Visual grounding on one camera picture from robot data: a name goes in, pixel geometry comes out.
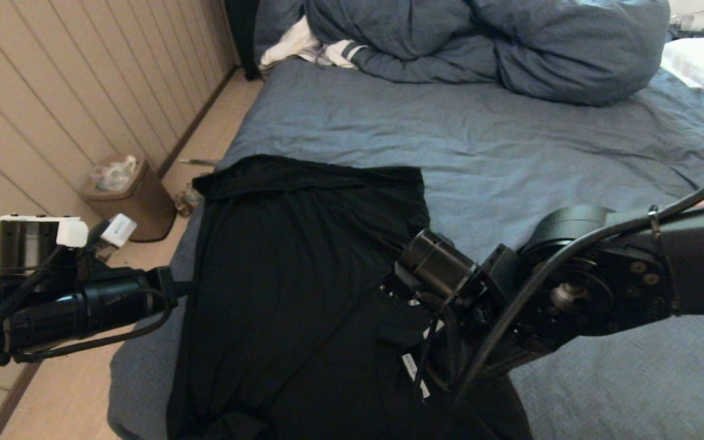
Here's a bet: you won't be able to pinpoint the black printed t-shirt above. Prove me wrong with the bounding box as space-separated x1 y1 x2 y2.
166 155 533 440

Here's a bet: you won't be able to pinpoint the green patterned slippers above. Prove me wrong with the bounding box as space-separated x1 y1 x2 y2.
175 188 202 216

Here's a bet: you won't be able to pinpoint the bronze trash bin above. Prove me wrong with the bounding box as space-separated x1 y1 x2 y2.
81 156 177 243

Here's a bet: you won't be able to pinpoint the blue bed sheet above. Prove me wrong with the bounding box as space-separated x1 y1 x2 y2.
108 55 704 440

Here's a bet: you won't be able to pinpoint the black bedside furniture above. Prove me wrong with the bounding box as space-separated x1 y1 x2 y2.
225 0 262 80

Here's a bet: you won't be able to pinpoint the white striped garment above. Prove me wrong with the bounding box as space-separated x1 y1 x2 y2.
259 15 366 69

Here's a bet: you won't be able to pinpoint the crumpled blue duvet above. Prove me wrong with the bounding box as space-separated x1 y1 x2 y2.
254 0 672 106

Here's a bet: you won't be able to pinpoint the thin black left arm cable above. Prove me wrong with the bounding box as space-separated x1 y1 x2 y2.
13 287 174 365

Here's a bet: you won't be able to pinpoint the black left camera bracket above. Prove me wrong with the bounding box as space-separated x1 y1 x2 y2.
74 220 114 273

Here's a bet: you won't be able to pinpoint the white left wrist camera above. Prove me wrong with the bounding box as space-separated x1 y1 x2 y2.
100 213 138 248

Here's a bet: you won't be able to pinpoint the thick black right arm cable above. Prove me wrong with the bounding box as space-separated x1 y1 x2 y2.
413 162 704 440

